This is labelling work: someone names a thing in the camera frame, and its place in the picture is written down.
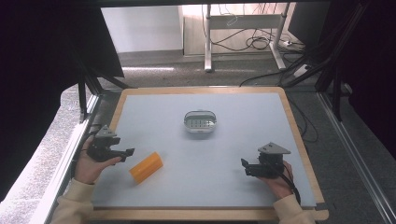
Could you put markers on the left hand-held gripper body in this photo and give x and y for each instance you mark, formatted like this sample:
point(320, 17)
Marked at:
point(102, 146)

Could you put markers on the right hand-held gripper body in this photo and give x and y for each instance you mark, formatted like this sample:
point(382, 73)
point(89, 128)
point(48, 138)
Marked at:
point(271, 160)

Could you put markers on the person's left hand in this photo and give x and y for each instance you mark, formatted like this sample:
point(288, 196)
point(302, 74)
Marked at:
point(88, 169)

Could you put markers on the person's right hand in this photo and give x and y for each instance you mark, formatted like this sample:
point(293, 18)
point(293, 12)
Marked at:
point(280, 186)

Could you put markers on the orange cylindrical object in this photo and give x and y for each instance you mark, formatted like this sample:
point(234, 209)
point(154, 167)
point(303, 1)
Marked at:
point(146, 167)

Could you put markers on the grey table mat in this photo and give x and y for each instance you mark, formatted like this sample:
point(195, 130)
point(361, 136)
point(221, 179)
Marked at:
point(202, 174)

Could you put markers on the black metal stand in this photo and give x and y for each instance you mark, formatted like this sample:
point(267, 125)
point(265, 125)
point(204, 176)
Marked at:
point(334, 59)
point(88, 85)

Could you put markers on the black curtain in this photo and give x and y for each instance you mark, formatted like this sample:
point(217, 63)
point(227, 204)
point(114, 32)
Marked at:
point(373, 71)
point(40, 77)

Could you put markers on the white power strip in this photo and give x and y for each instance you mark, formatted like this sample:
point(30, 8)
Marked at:
point(301, 71)

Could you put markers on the small white power adapter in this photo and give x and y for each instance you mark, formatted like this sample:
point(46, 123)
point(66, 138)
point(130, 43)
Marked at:
point(287, 43)

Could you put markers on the white panel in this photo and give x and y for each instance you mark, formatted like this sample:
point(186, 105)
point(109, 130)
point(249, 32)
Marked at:
point(141, 29)

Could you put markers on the aluminium rail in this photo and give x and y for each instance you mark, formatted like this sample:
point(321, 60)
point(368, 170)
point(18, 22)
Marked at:
point(358, 158)
point(60, 171)

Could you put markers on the white metal desk frame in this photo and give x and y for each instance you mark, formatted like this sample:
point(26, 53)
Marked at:
point(246, 21)

